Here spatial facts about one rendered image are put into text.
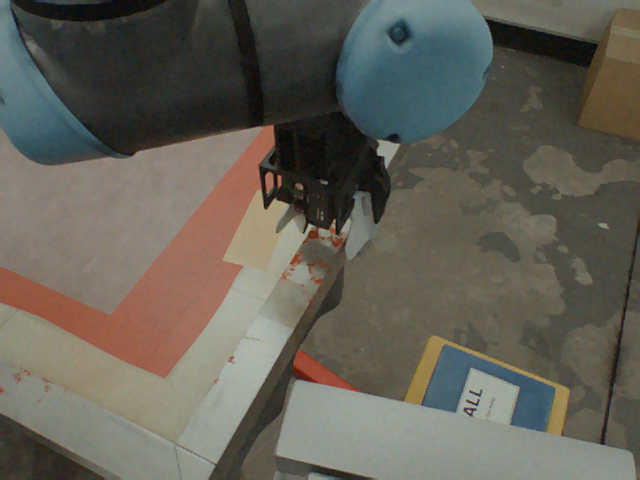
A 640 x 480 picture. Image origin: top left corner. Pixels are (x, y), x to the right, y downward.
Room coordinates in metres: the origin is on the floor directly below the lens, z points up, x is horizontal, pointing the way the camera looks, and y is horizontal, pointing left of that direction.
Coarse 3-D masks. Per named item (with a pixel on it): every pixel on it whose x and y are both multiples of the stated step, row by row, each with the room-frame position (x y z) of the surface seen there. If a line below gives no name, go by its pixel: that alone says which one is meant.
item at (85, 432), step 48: (384, 144) 0.51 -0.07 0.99; (336, 240) 0.36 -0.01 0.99; (288, 288) 0.31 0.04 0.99; (288, 336) 0.26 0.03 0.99; (0, 384) 0.21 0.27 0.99; (48, 384) 0.21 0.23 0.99; (240, 384) 0.21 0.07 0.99; (48, 432) 0.17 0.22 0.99; (96, 432) 0.17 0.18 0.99; (144, 432) 0.17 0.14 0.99; (192, 432) 0.17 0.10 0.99; (240, 432) 0.18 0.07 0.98
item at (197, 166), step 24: (192, 144) 0.54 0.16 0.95; (216, 144) 0.54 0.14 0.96; (240, 144) 0.54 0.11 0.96; (264, 144) 0.54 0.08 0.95; (144, 168) 0.50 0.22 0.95; (168, 168) 0.50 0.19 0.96; (192, 168) 0.50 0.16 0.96; (216, 168) 0.50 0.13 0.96; (240, 168) 0.50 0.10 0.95; (192, 192) 0.46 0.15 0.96; (216, 192) 0.46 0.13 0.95; (240, 192) 0.46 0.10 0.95
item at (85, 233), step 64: (0, 128) 0.57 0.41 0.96; (0, 192) 0.46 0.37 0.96; (64, 192) 0.46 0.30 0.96; (128, 192) 0.46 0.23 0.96; (0, 256) 0.37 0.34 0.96; (64, 256) 0.37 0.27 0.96; (128, 256) 0.37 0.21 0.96; (192, 256) 0.37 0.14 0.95; (64, 320) 0.30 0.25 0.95; (128, 320) 0.30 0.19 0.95; (192, 320) 0.29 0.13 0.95
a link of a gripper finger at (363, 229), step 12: (360, 192) 0.36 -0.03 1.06; (360, 204) 0.36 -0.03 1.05; (360, 216) 0.35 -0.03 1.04; (372, 216) 0.36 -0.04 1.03; (360, 228) 0.35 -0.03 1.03; (372, 228) 0.36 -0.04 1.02; (348, 240) 0.33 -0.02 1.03; (360, 240) 0.34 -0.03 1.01; (372, 240) 0.36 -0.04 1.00; (348, 252) 0.32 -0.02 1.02; (360, 252) 0.36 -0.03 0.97
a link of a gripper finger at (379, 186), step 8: (376, 160) 0.37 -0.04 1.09; (376, 168) 0.37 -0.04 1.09; (384, 168) 0.37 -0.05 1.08; (368, 176) 0.37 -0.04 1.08; (376, 176) 0.36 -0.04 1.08; (384, 176) 0.36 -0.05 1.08; (360, 184) 0.37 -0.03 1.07; (368, 184) 0.36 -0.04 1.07; (376, 184) 0.36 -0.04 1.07; (384, 184) 0.36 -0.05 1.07; (368, 192) 0.36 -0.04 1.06; (376, 192) 0.36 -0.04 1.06; (384, 192) 0.36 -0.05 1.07; (376, 200) 0.36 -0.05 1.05; (384, 200) 0.36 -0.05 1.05; (376, 208) 0.36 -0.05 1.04; (384, 208) 0.37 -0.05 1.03; (376, 216) 0.36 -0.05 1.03
